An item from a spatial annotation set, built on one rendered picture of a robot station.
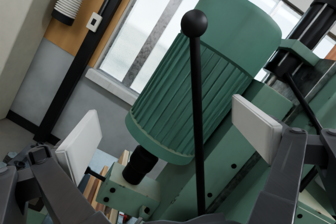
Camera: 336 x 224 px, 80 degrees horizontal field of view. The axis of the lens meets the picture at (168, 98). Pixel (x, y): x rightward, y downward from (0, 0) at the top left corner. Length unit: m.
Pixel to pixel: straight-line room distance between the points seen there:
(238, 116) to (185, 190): 0.30
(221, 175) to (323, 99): 0.24
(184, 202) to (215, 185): 0.08
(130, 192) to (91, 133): 0.34
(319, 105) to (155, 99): 0.29
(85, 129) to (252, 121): 0.13
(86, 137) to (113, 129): 1.79
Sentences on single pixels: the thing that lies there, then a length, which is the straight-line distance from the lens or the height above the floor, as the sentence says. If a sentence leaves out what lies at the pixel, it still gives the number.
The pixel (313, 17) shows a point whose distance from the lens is 0.50.
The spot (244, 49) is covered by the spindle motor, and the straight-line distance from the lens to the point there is 0.36.
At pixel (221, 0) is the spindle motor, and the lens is 0.37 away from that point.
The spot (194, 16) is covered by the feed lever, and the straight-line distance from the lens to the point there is 0.26.
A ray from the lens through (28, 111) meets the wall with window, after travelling 2.27.
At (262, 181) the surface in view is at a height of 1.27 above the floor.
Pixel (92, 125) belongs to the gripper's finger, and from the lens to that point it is 0.19.
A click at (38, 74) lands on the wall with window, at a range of 2.13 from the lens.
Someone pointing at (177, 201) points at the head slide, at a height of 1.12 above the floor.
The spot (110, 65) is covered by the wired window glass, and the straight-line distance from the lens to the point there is 1.90.
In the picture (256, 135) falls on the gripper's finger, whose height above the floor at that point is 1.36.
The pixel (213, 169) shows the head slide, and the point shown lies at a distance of 0.45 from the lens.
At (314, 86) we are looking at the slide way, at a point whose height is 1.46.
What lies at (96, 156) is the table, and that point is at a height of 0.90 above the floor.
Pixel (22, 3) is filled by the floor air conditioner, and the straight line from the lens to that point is 1.80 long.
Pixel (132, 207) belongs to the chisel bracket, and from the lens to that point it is 0.54.
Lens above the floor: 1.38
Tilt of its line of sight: 13 degrees down
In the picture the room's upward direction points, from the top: 34 degrees clockwise
